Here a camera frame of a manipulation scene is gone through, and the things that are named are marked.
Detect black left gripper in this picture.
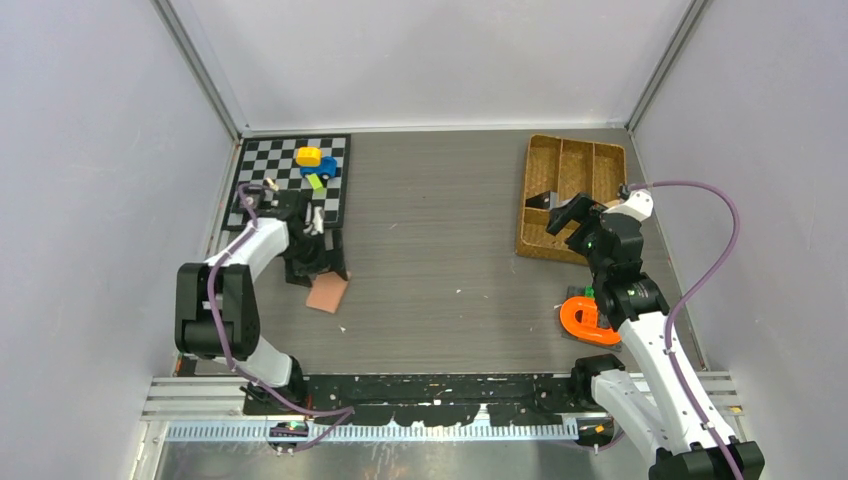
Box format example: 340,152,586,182
285,229,347,288

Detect pink leather card holder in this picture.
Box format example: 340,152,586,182
305,272,349,314

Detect black credit card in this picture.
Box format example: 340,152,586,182
524,190,560,211

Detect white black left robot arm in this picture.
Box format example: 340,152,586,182
175,183,349,414

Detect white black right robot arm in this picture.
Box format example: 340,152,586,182
546,189,766,479

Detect woven bamboo organizer tray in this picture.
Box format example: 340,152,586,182
515,134,627,265

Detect green toy block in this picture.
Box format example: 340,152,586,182
306,173,326,193

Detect orange horseshoe toy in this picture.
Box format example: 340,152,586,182
559,296,621,347

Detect blue toy car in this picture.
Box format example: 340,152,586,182
300,156,338,182

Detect yellow toy block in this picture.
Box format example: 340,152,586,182
294,146,323,168

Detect black white chessboard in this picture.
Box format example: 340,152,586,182
221,134,352,232

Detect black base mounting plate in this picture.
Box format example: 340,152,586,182
239,372,639,429

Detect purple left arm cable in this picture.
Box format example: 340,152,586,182
206,183,356,454

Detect aluminium frame rail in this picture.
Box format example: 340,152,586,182
143,371,742,445

